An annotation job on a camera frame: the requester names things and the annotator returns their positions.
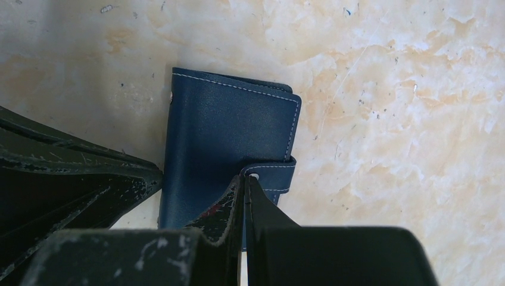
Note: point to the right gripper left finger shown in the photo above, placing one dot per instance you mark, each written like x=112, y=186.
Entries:
x=207, y=251

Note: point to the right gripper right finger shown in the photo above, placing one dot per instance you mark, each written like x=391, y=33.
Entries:
x=281, y=252

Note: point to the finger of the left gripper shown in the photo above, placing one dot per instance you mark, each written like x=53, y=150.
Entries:
x=51, y=180

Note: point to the navy blue card holder wallet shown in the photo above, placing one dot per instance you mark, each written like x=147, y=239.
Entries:
x=220, y=126

